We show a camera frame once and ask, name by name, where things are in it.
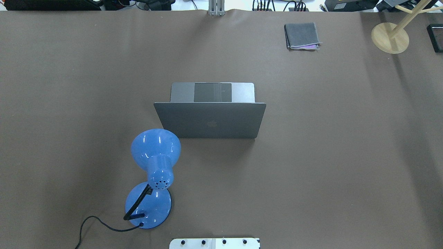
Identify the grey laptop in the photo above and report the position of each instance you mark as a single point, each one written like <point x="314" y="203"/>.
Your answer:
<point x="212" y="110"/>

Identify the blue desk lamp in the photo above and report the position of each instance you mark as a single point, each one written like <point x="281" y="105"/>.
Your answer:
<point x="149" y="203"/>

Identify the folded grey cloth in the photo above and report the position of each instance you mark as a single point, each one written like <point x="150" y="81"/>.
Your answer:
<point x="302" y="36"/>

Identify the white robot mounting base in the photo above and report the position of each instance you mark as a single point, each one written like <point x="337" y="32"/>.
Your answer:
<point x="215" y="243"/>

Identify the wooden mug tree stand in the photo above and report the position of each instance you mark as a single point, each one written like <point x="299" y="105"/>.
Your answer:
<point x="392" y="38"/>

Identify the black tray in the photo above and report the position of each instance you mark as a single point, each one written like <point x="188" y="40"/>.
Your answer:
<point x="435" y="32"/>

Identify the aluminium frame post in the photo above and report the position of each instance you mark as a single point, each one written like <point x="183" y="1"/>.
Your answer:
<point x="216" y="8"/>

